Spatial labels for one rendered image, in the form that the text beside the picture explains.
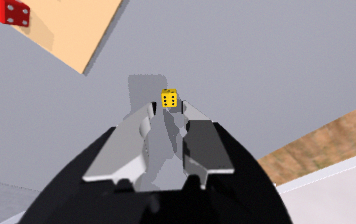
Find peach flat mat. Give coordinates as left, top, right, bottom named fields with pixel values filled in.
left=11, top=0, right=123, bottom=74

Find yellow die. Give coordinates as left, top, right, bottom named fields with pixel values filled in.
left=161, top=89, right=177, bottom=107

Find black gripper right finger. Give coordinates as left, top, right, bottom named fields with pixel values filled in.
left=181, top=100, right=293, bottom=224

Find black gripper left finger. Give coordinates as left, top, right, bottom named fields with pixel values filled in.
left=17, top=102, right=157, bottom=224

